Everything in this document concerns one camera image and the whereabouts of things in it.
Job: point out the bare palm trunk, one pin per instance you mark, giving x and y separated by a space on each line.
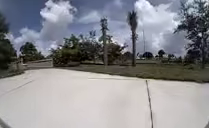
105 46

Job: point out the clump of green bushes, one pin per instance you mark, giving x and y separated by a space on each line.
75 51

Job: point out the tall palm tree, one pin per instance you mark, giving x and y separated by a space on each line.
133 40

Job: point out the pale concrete pavement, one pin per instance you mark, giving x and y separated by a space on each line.
85 103

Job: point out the distant trees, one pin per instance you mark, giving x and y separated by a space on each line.
147 55

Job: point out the thin pole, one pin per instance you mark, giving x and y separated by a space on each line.
144 41

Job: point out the grass stretch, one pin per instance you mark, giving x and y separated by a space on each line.
165 71

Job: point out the small round tree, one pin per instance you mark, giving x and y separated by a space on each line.
29 51

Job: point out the grass verge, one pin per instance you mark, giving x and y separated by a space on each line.
5 73

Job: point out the thin-branched tree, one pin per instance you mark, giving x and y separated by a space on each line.
200 30

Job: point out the dark leafy tree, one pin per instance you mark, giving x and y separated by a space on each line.
0 50

